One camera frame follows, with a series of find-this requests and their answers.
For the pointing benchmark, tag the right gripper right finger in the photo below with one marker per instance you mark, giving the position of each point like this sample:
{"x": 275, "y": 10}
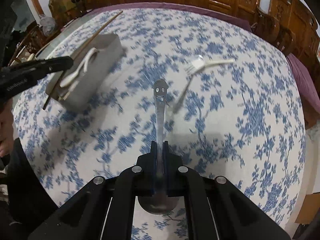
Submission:
{"x": 215, "y": 208}

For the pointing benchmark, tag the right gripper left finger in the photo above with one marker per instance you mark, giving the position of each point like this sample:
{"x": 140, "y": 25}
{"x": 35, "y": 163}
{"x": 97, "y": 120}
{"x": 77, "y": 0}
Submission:
{"x": 103, "y": 208}

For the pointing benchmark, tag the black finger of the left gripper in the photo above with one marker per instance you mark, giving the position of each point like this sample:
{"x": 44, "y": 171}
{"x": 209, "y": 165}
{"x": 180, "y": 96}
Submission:
{"x": 55, "y": 64}

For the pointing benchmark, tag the white plastic spoon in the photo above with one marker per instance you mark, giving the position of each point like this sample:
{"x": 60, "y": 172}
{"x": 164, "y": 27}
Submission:
{"x": 82, "y": 66}

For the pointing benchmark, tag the metal rectangular tray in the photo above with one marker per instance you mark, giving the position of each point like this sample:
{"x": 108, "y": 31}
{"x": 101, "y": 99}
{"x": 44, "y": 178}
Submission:
{"x": 76, "y": 96}

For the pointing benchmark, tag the metal smiley spoon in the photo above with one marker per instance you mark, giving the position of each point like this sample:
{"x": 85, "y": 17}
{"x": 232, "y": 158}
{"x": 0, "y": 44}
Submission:
{"x": 159, "y": 203}

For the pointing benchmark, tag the white plastic fork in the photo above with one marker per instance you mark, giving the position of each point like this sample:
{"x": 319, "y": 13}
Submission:
{"x": 198, "y": 63}

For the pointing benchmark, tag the person left hand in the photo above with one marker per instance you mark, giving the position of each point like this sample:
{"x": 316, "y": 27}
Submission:
{"x": 7, "y": 130}

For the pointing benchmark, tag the wooden side chair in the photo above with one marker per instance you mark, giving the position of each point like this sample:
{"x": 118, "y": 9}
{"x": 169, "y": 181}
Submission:
{"x": 33, "y": 41}

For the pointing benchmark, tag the grey plastic bag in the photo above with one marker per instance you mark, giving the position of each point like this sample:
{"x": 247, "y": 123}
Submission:
{"x": 48, "y": 25}

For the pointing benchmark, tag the lower cardboard box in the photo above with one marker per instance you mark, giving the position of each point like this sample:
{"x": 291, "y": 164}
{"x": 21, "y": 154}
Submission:
{"x": 63, "y": 11}

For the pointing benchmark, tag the blue floral tablecloth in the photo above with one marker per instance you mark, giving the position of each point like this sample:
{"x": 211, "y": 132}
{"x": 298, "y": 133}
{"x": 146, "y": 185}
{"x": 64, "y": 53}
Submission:
{"x": 225, "y": 100}

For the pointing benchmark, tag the purple armchair cushion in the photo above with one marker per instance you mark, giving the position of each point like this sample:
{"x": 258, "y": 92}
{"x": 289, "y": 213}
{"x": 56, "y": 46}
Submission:
{"x": 304, "y": 81}

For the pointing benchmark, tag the carved wooden armchair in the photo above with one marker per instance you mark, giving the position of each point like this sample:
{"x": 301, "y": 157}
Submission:
{"x": 293, "y": 19}

